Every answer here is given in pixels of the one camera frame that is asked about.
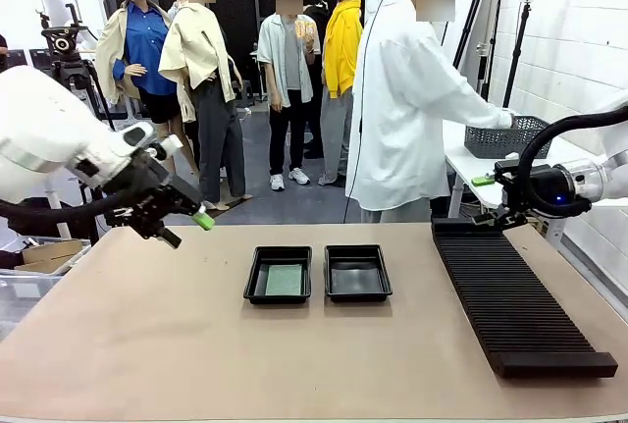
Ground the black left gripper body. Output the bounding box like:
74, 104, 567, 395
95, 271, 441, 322
122, 150, 173, 208

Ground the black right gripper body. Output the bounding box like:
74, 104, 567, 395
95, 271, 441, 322
524, 165, 593, 218

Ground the black ESD tray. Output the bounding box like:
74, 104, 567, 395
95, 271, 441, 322
323, 244, 393, 304
242, 244, 314, 305

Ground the green circuit board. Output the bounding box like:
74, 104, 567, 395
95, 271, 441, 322
264, 264, 303, 296

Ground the white-sleeved person forearm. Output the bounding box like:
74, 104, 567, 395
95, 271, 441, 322
460, 93, 515, 131

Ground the white side table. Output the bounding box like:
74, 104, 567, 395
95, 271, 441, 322
441, 121, 628, 247

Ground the grey woven plastic basket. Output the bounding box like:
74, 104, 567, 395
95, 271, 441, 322
464, 114, 553, 160

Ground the person in white shirt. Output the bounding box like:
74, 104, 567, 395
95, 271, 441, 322
344, 0, 516, 224

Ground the brown cardboard box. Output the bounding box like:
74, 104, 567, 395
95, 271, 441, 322
14, 238, 84, 275

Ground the black slotted board rack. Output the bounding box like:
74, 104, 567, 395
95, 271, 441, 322
430, 216, 619, 379

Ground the mannequin in blue shirt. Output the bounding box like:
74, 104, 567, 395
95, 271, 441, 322
93, 0, 197, 188

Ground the black tripod light stand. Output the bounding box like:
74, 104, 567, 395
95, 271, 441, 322
450, 0, 506, 100

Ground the mannequin in cream jacket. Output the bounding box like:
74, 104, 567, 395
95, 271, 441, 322
157, 0, 254, 213

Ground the slim black light stand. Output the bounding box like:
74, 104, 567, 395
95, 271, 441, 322
500, 0, 536, 110

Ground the large clear plastic bin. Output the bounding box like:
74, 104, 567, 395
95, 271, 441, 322
0, 234, 92, 341

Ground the bystander in black clothes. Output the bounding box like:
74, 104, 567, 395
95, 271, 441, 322
301, 0, 331, 159

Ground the bystander in pale shirt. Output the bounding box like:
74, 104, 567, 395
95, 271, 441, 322
257, 0, 323, 192

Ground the white board panel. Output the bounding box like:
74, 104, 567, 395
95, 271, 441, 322
40, 0, 79, 26

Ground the mannequin in yellow hoodie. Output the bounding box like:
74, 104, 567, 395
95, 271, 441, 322
317, 0, 364, 187

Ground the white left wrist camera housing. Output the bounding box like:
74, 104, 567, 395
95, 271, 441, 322
121, 123, 183, 162

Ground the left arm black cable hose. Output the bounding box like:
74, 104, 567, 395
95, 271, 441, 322
0, 186, 124, 228

